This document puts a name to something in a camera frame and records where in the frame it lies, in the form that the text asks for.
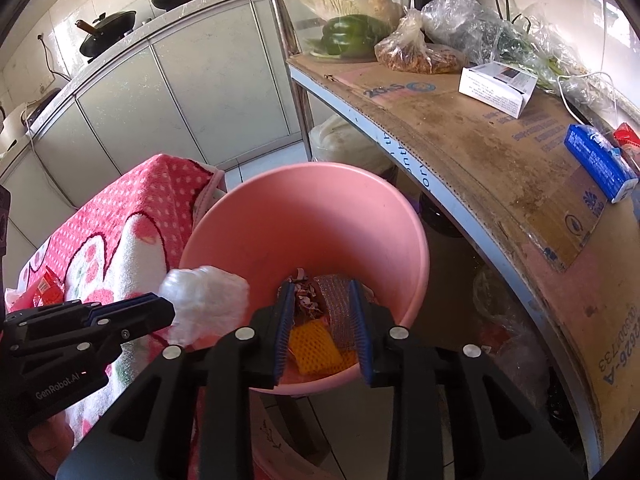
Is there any red white paper cup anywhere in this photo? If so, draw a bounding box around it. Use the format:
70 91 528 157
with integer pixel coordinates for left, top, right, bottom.
290 268 328 324

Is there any blue tissue pack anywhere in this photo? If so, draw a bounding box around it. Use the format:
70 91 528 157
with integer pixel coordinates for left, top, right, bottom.
564 124 639 204

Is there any dark scrub ball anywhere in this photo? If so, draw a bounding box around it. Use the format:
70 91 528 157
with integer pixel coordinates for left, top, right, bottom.
314 274 356 352

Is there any clear bag of greens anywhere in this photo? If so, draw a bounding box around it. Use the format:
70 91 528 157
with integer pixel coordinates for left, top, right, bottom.
421 0 615 108

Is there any cardboard shelf liner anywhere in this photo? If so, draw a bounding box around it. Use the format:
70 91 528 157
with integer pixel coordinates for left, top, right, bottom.
290 52 640 461

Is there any clear bowl of vegetables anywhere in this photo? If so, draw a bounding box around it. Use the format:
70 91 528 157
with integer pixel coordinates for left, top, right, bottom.
272 0 420 63

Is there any pink plastic trash bin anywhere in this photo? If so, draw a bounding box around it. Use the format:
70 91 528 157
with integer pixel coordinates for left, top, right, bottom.
178 160 432 397

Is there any pink polka dot blanket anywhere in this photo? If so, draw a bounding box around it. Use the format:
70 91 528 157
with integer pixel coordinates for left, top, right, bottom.
6 154 227 468

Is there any white bag under shelf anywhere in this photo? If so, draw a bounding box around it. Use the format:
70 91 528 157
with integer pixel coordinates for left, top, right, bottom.
309 115 394 176

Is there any green bell pepper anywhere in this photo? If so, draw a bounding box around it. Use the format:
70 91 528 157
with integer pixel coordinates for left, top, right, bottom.
308 14 392 62

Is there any grey kitchen cabinet counter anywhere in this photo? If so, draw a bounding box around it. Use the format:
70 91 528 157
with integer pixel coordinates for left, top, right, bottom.
1 0 300 284

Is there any yellow foam fruit net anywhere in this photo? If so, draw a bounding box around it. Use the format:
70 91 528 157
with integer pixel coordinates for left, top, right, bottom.
288 318 358 377

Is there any black induction cooker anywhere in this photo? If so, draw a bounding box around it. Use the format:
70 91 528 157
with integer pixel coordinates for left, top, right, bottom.
22 88 61 127

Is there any white cardboard box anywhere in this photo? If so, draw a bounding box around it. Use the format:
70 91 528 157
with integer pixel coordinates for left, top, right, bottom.
459 62 538 119

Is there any white plastic bag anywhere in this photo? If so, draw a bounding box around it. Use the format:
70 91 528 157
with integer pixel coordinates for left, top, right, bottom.
158 266 250 349

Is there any bag of brown food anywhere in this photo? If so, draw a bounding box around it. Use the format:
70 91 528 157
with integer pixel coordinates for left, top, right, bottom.
374 9 468 75

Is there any metal shelf rack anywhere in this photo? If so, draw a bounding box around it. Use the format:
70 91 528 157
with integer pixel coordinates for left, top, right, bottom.
257 0 640 476

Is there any black wok with lid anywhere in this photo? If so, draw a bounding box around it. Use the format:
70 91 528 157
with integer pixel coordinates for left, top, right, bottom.
75 10 137 58

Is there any red snack wrapper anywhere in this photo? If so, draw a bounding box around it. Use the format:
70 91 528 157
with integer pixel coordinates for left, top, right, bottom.
10 266 64 313

